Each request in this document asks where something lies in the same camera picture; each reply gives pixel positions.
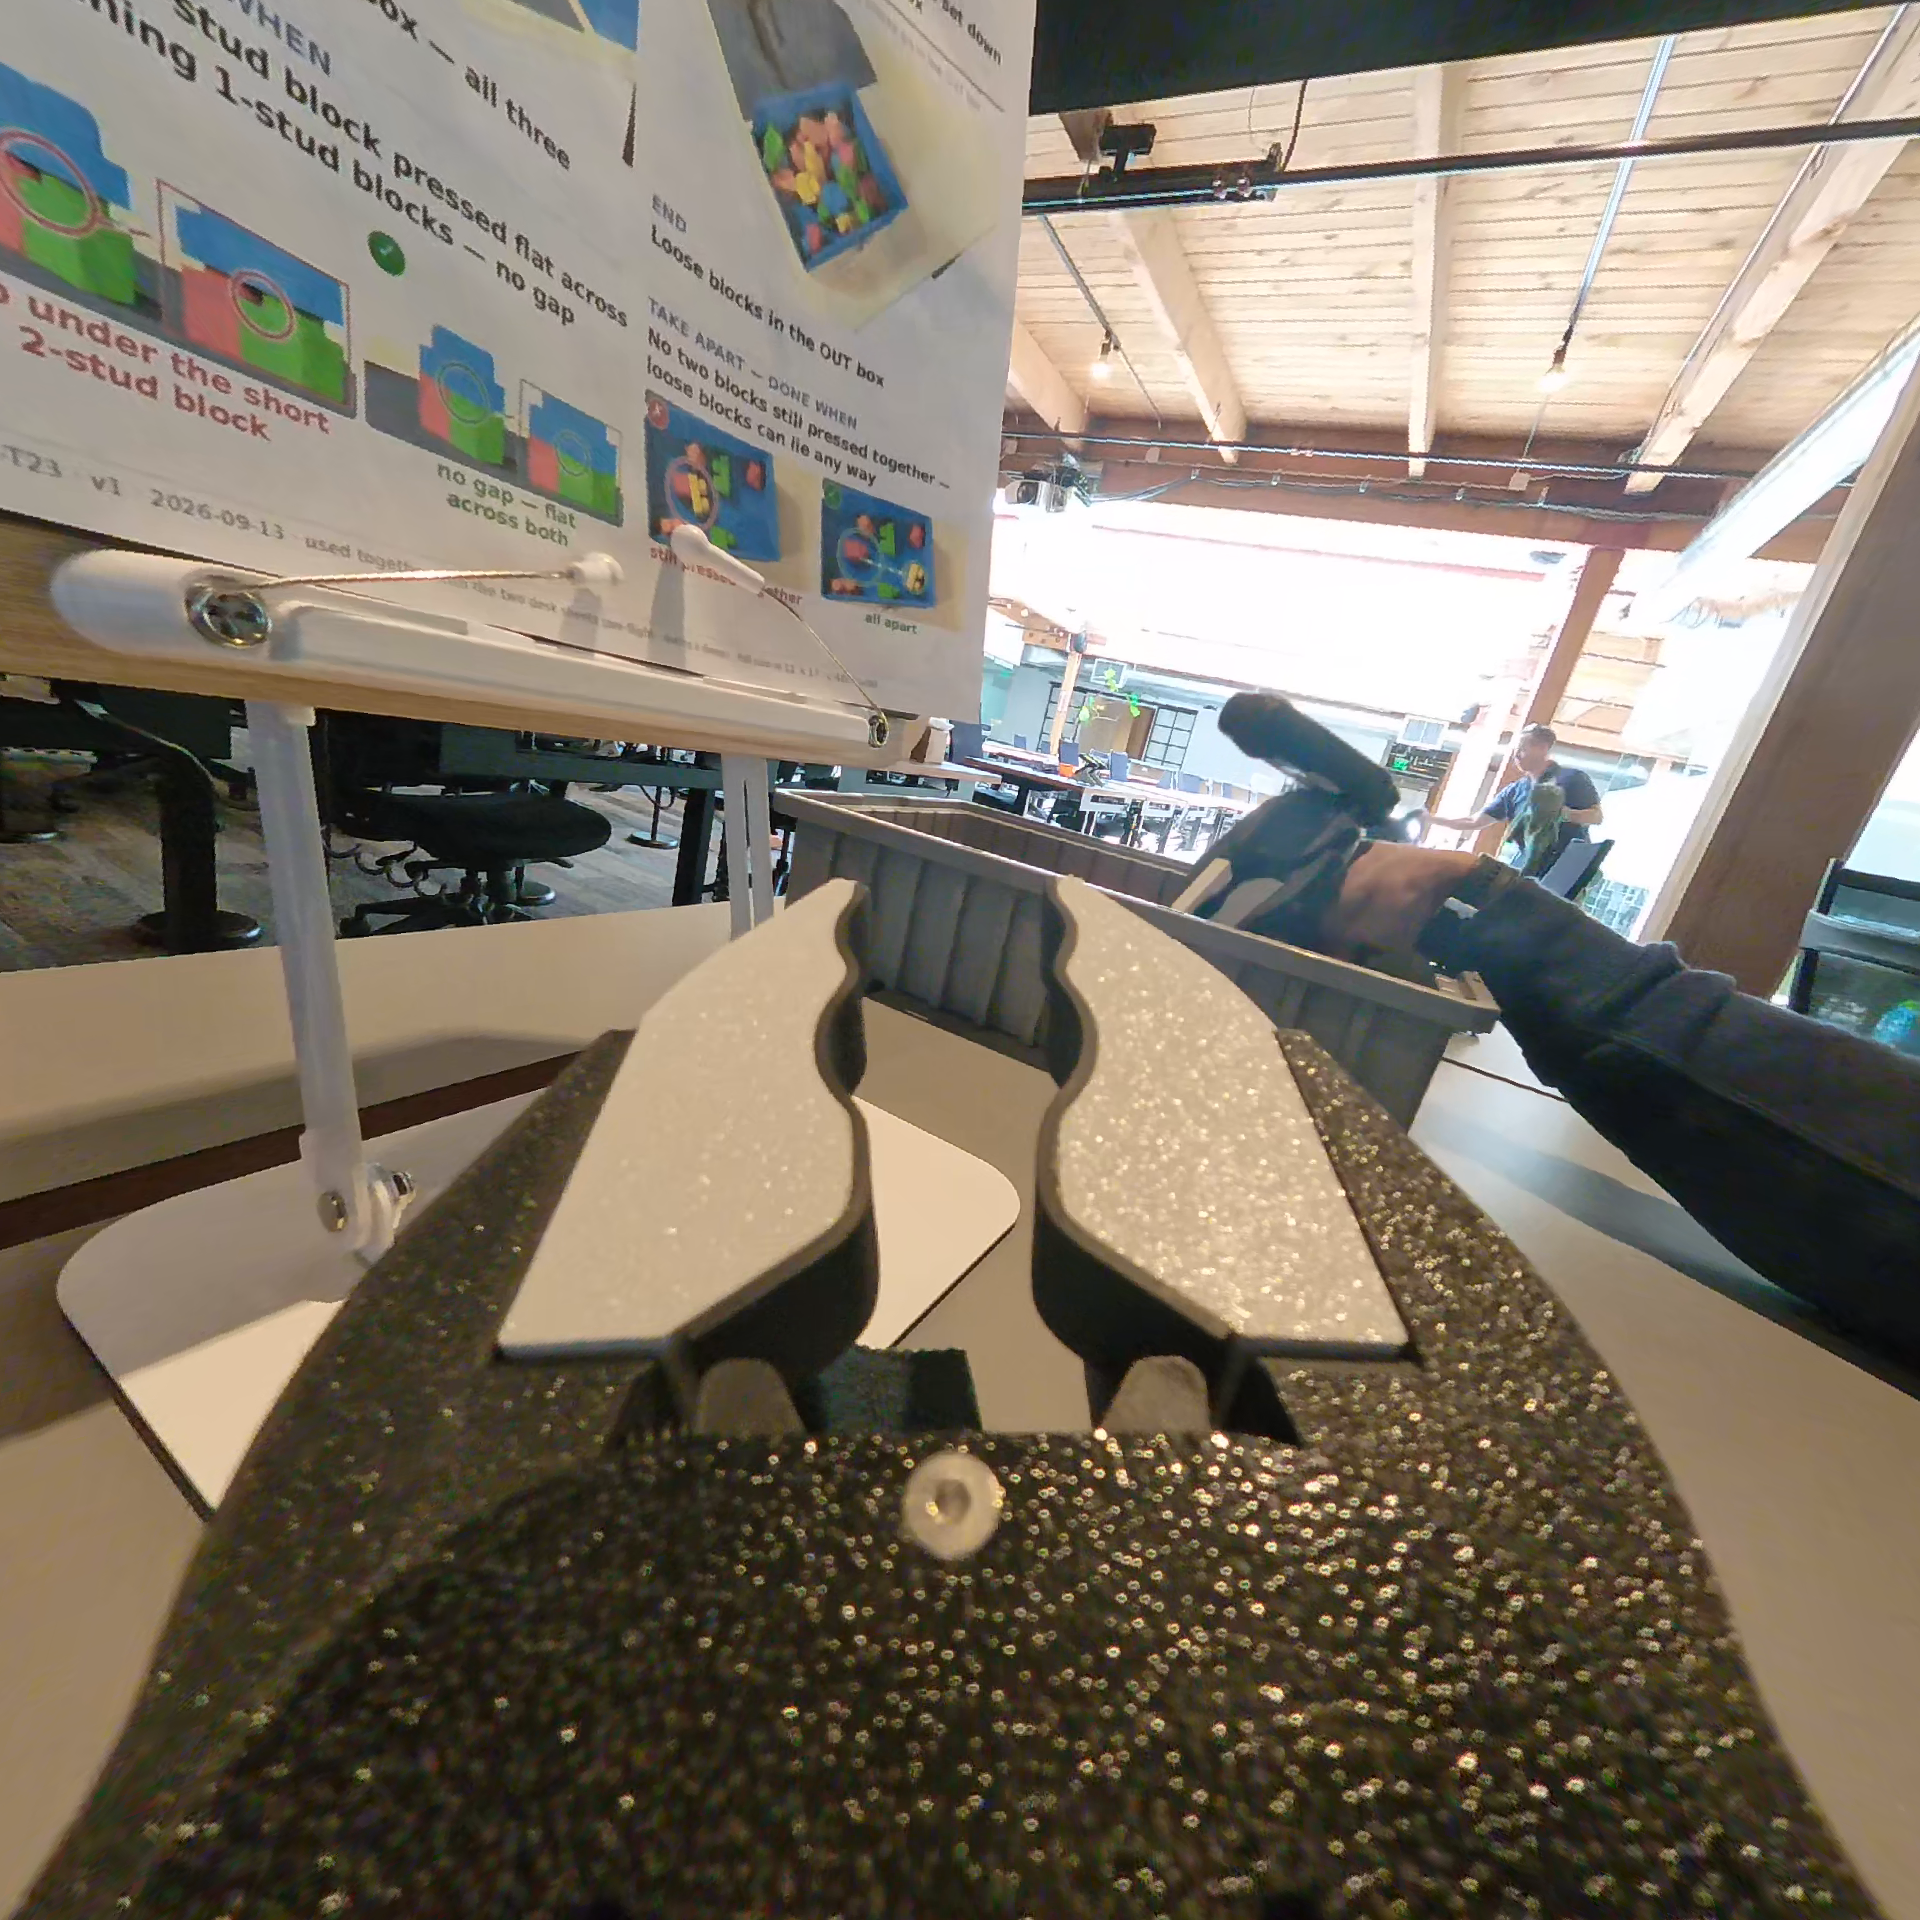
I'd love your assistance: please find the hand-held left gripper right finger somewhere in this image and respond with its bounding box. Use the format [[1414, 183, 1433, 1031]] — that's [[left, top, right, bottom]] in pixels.
[[1032, 872, 1414, 1433]]

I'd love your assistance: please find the paper instruction sheet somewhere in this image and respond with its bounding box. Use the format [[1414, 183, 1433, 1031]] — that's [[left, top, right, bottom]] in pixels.
[[0, 0, 1039, 721]]

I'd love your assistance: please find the grey plastic bin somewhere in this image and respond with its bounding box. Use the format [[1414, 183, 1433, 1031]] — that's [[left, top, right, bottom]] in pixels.
[[772, 786, 1502, 1126]]

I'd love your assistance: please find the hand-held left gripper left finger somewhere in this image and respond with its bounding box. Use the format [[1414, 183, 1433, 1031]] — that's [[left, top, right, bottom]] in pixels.
[[497, 877, 880, 1433]]

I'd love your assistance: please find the black ceiling panel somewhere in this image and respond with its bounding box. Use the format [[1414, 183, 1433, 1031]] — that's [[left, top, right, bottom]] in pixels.
[[1026, 0, 1920, 113]]

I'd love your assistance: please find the wooden post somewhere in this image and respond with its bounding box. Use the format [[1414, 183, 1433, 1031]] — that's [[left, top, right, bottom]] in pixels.
[[1650, 403, 1920, 998]]

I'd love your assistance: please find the white ledge bar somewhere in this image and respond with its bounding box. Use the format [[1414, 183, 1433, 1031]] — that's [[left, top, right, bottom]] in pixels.
[[52, 546, 894, 751]]

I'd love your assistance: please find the black mesh office chair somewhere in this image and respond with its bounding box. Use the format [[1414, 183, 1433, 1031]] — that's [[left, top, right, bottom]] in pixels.
[[1785, 862, 1920, 1050]]

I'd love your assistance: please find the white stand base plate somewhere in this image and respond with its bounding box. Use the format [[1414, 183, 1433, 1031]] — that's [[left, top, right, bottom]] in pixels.
[[57, 1101, 1022, 1518]]

